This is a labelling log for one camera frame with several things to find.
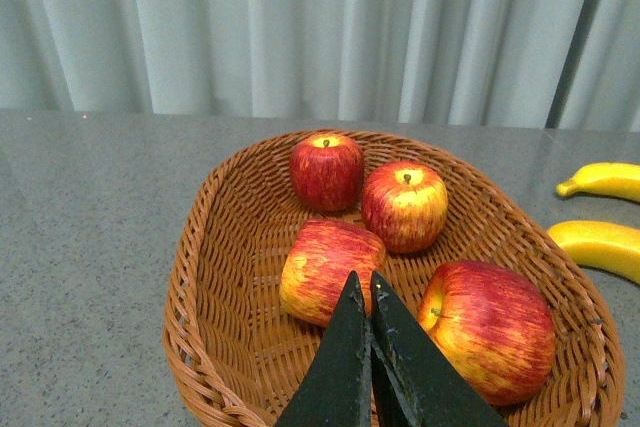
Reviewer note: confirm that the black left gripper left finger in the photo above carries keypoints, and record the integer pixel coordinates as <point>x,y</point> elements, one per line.
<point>336,390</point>

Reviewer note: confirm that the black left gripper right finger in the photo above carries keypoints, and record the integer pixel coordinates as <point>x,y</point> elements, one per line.
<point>413,382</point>

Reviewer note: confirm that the large red apple front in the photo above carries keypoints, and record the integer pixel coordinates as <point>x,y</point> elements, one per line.
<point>493,325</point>

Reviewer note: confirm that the red yellow apple sideways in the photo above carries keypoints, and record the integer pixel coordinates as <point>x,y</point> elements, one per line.
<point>324,253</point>

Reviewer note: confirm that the yellow banana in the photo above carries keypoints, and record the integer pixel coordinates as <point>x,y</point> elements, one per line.
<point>606,246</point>
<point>612,179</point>

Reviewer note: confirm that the brown wicker basket left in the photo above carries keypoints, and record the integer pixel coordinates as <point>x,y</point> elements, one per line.
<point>237,356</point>

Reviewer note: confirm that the red yellow apple back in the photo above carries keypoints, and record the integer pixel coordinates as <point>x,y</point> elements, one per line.
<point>405,203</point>

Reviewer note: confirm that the dark red apple back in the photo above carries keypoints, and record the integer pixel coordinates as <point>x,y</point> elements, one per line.
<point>327,172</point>

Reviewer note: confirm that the grey pleated curtain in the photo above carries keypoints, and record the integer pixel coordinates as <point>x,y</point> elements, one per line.
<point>571,64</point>

